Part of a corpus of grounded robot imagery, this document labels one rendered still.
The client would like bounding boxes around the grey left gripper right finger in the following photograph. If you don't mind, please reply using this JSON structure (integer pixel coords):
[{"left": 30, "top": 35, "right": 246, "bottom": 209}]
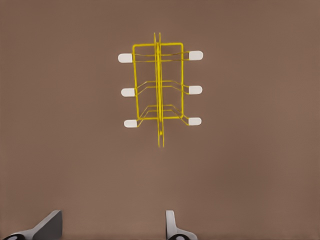
[{"left": 165, "top": 210, "right": 198, "bottom": 240}]

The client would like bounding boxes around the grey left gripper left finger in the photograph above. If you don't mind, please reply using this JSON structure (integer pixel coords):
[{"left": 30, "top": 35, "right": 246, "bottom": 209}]
[{"left": 1, "top": 210, "right": 63, "bottom": 240}]

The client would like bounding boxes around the yellow wire cup holder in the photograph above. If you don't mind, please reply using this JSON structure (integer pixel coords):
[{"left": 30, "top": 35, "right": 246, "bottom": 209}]
[{"left": 117, "top": 32, "right": 204, "bottom": 149}]

